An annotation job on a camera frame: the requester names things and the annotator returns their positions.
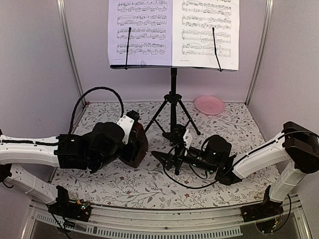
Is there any right aluminium frame post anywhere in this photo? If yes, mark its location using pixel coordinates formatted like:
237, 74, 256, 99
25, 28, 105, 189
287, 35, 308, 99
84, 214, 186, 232
245, 0, 274, 107

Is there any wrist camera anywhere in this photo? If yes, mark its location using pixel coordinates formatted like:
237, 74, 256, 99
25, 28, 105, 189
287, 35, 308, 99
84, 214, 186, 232
182, 129, 193, 149
116, 110, 140, 144

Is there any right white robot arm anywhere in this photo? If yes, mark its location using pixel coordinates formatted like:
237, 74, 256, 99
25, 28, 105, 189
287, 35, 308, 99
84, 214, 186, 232
151, 121, 319, 217

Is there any purple sheet music paper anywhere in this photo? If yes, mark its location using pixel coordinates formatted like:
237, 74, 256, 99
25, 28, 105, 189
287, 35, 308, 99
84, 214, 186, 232
108, 0, 172, 66

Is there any black folding tripod stand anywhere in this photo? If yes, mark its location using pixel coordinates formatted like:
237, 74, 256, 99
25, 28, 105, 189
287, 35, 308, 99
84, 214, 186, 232
143, 68, 202, 176

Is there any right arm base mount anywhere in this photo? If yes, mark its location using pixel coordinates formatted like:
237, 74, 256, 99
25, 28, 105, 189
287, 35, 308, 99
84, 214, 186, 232
240, 186, 284, 222

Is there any left aluminium frame post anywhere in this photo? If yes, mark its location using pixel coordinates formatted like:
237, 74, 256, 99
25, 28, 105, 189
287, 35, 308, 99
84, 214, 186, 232
56, 0, 84, 96

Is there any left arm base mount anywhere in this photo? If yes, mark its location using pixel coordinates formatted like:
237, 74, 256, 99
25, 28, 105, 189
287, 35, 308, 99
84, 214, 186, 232
48, 186, 92, 222

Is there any pink plastic plate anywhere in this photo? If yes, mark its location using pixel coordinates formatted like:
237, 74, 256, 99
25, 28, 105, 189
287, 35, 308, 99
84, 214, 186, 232
194, 96, 225, 116

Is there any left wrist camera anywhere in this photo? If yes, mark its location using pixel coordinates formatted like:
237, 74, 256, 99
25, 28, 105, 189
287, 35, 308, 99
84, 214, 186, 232
116, 110, 140, 144

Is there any black perforated music stand desk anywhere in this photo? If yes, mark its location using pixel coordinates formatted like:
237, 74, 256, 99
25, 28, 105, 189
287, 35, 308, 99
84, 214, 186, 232
109, 63, 239, 73

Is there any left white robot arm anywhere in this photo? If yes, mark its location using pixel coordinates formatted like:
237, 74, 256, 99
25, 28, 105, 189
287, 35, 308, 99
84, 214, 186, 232
0, 120, 148, 216

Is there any aluminium frame post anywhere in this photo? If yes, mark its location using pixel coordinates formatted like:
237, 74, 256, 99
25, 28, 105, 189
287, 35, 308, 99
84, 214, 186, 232
56, 0, 84, 96
245, 0, 274, 107

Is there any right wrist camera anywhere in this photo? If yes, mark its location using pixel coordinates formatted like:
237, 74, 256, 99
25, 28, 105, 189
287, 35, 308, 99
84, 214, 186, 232
182, 129, 193, 149

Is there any white sheet music paper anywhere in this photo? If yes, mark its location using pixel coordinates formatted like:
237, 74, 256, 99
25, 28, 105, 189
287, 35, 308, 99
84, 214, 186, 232
172, 0, 240, 71

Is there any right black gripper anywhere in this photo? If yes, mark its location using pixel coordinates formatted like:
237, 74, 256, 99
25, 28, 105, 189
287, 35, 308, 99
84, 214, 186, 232
152, 132, 217, 173

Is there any floral patterned table mat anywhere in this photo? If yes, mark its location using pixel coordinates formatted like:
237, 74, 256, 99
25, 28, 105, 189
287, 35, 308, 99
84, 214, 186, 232
51, 103, 279, 209

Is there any front aluminium rail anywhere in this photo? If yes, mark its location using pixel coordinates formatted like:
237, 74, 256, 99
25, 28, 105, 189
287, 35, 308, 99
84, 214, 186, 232
22, 195, 314, 239

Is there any dark red metronome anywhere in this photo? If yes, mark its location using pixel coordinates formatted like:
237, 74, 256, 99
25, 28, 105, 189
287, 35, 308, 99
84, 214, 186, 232
119, 122, 149, 168

